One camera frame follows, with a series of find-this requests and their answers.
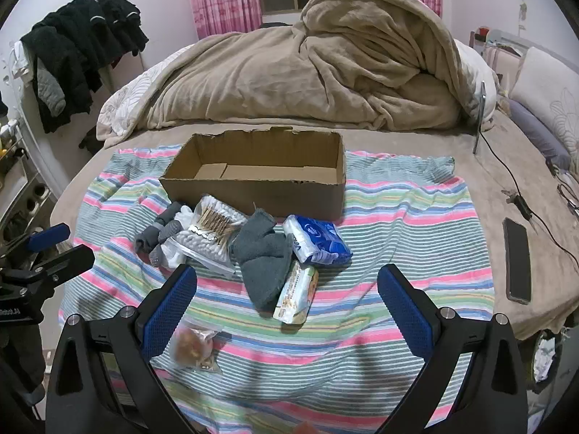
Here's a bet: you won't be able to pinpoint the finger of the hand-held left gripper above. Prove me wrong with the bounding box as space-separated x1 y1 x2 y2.
0 243 97 288
25 222 71 254

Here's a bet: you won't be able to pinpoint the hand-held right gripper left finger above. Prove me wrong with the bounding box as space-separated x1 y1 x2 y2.
45 263 200 434

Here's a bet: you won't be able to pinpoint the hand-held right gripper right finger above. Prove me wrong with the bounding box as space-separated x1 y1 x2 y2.
377 263 530 434

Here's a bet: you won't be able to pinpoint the clear snack bag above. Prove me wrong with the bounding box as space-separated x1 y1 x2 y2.
169 325 223 374

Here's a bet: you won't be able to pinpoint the grey sock pair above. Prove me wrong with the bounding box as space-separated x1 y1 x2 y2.
135 203 182 267

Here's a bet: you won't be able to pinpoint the grey cloth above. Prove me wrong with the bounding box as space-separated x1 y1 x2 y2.
228 208 295 311

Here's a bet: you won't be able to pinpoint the white snack packet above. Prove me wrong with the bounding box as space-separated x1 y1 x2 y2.
272 260 319 324

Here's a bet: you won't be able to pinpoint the blue tissue pack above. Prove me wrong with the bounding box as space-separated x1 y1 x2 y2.
283 214 354 265

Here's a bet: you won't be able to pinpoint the brown cardboard box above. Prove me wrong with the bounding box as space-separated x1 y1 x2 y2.
158 125 348 222

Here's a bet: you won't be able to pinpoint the metal shelf rack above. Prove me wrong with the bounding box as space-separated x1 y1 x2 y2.
0 118 56 240

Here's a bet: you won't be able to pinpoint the striped pastel towel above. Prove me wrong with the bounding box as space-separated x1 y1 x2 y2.
59 146 496 434

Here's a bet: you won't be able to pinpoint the dark cloth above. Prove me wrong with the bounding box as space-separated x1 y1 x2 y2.
79 124 107 150

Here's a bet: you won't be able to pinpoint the black smartphone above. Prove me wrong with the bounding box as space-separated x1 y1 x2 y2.
503 217 533 305

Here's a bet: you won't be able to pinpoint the grey quilted garment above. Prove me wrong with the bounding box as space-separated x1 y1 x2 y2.
35 59 67 119

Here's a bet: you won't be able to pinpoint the white plastic bag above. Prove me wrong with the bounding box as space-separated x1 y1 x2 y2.
529 325 579 394

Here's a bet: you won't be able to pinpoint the beige bed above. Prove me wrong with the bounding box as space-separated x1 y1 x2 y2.
50 108 579 341

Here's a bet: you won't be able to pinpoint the hanging black clothes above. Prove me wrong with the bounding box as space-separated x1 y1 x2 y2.
20 0 150 135

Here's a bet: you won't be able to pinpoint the black eyeglasses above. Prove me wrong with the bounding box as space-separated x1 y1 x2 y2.
556 183 579 214

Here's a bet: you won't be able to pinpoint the upright tablet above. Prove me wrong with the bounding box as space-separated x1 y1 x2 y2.
472 80 487 154

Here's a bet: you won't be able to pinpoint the grey pillow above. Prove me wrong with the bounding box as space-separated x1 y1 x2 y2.
500 97 571 171

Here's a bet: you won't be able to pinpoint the beige fleece blanket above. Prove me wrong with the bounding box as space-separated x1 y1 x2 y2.
97 0 466 150

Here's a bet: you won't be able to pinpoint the white floral pillow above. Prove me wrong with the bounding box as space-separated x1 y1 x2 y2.
509 47 579 163

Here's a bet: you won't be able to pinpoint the grey headboard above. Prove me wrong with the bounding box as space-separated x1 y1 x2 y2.
468 27 579 83

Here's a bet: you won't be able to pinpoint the black charger cable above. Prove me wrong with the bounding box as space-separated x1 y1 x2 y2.
478 130 579 273

